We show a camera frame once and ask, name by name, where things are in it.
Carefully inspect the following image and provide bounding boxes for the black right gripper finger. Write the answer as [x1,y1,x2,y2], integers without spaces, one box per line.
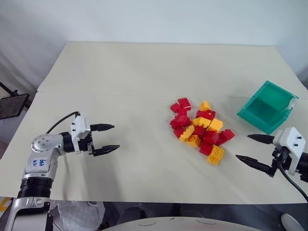
[247,134,275,145]
[235,154,274,178]

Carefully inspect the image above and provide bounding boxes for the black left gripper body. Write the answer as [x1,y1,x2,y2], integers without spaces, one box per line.
[78,131,96,156]

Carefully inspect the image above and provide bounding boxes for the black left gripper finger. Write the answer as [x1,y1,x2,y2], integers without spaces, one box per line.
[92,144,121,157]
[90,123,115,132]

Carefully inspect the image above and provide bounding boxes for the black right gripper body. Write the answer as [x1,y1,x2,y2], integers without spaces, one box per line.
[271,146,293,178]

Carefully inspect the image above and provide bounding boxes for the green plastic box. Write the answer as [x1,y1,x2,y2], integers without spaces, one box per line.
[236,80,300,135]

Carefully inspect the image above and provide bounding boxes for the grey rounded foot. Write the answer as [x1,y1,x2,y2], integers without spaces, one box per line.
[281,212,307,231]

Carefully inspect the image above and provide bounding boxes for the clear plastic wrap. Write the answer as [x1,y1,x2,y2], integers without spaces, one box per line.
[50,200,105,231]

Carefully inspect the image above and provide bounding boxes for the yellow plastic toy brick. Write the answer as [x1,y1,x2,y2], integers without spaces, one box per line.
[179,125,195,142]

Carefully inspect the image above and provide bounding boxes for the black metal stand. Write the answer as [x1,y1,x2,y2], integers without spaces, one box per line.
[0,81,31,120]

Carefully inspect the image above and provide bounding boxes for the pale rounded robot body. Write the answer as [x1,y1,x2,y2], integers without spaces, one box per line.
[100,215,262,231]

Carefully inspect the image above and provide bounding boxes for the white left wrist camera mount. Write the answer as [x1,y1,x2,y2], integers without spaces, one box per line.
[70,115,92,154]

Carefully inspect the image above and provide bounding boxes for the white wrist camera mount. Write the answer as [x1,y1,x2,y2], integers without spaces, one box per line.
[70,115,92,154]
[273,127,307,175]

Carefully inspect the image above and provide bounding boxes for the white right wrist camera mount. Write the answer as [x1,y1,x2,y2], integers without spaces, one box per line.
[273,127,307,175]

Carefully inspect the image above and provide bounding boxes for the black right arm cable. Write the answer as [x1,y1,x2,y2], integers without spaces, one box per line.
[276,160,308,203]

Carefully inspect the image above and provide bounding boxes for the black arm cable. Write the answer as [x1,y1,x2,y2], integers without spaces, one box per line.
[45,111,80,134]
[276,160,308,203]

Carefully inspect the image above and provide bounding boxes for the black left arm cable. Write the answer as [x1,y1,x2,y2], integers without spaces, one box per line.
[45,111,80,134]

